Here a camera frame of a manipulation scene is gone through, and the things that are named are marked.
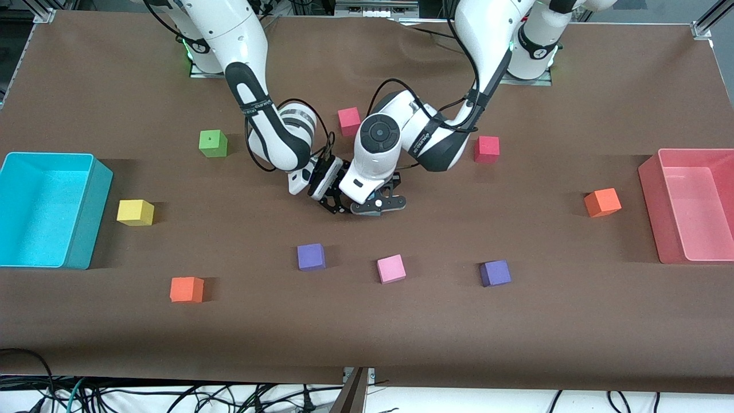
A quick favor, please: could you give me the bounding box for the purple foam block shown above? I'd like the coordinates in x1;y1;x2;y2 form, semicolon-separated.
479;260;512;287
297;243;326;271

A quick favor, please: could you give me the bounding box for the pink foam block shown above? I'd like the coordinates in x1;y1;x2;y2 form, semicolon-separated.
377;254;407;285

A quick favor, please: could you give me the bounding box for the red foam block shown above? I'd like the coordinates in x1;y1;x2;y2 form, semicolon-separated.
474;136;500;165
337;107;363;137

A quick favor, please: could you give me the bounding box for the green foam block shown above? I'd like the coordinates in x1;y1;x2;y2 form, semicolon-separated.
198;130;228;158

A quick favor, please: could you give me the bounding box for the brown table cover sheet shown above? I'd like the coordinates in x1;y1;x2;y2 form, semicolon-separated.
0;10;734;395

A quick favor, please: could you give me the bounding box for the orange foam block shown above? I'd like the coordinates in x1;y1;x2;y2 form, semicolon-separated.
169;276;205;303
584;188;622;218

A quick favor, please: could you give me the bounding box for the grey equipment box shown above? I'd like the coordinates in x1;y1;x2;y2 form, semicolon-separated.
334;0;419;18

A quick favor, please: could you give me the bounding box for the yellow foam block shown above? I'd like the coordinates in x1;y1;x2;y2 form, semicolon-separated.
116;199;155;227

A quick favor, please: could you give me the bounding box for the dark metal bar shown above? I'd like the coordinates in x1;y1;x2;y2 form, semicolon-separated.
330;367;369;413

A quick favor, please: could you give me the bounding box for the cyan plastic bin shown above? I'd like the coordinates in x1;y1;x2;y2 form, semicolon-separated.
0;152;114;270

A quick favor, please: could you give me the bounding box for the pink plastic bin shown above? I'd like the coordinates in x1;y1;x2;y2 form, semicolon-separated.
638;148;734;264

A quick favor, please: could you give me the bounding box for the black cable on table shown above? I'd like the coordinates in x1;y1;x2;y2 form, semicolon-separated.
396;16;456;38

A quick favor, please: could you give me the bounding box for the small metal bracket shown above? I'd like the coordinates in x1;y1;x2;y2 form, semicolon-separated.
342;367;376;386

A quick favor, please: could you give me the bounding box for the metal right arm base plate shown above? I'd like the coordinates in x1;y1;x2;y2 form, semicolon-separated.
189;57;225;79

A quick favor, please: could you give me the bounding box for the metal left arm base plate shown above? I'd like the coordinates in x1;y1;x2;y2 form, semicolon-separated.
499;68;554;87

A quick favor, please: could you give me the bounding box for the teal floor cable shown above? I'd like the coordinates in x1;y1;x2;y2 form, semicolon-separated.
66;377;88;413

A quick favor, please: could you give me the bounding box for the black looped floor cable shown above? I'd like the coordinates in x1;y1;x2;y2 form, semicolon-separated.
0;347;58;413

